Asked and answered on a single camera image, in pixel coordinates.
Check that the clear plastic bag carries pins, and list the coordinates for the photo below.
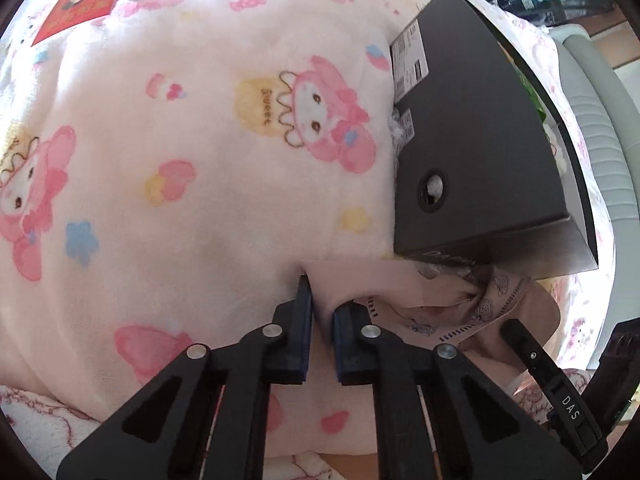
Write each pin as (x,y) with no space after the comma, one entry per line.
(400,130)

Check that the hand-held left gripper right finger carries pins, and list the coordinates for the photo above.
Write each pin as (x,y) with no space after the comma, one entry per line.
(344,340)

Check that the pink printed face mask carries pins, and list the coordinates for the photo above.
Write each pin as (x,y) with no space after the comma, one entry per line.
(440,310)

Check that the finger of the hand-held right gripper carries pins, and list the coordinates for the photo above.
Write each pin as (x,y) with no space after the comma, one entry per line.
(545,375)

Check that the white ribbed radiator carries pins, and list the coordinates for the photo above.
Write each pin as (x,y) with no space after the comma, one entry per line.
(600,125)

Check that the red printed packet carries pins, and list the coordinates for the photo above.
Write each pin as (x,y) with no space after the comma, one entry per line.
(82,2)

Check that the black cardboard box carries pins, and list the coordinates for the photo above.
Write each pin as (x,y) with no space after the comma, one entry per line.
(475,150)

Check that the green packet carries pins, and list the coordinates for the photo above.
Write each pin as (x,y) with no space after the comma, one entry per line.
(532,95)

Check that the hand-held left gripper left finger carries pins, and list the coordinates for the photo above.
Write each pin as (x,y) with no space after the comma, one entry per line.
(303,310)

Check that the pink cartoon printed blanket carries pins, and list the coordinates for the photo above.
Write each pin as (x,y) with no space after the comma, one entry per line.
(175,160)

